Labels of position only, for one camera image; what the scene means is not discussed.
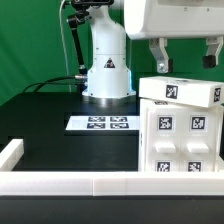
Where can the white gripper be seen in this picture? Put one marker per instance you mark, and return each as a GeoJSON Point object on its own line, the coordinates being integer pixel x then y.
{"type": "Point", "coordinates": [161, 19]}

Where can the small white tagged block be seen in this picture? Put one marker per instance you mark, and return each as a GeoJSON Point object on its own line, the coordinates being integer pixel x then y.
{"type": "Point", "coordinates": [182, 91]}

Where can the white cabinet body box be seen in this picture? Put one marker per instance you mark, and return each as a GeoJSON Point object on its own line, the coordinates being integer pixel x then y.
{"type": "Point", "coordinates": [144, 105]}

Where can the white cabinet door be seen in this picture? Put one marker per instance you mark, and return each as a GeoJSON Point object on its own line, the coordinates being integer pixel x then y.
{"type": "Point", "coordinates": [200, 139]}
{"type": "Point", "coordinates": [163, 137]}

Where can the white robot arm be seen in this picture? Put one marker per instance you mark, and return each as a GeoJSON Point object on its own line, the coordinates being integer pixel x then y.
{"type": "Point", "coordinates": [114, 21]}

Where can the white flat tagged panel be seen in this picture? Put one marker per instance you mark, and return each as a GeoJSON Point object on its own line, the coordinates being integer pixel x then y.
{"type": "Point", "coordinates": [106, 123]}

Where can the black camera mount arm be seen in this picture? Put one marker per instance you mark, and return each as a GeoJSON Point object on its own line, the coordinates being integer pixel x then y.
{"type": "Point", "coordinates": [79, 18]}

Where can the white U-shaped boundary frame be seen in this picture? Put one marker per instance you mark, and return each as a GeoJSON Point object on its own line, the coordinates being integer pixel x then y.
{"type": "Point", "coordinates": [41, 183]}

